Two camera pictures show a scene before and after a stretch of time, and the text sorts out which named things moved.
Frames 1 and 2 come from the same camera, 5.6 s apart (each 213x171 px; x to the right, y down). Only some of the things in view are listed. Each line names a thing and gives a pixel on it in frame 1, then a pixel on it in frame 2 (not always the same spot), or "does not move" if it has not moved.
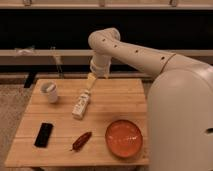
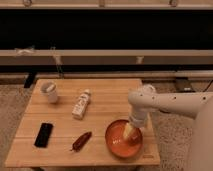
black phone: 43,136 does not move
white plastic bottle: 82,104 does not move
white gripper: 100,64 -> 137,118
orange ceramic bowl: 124,138 does not move
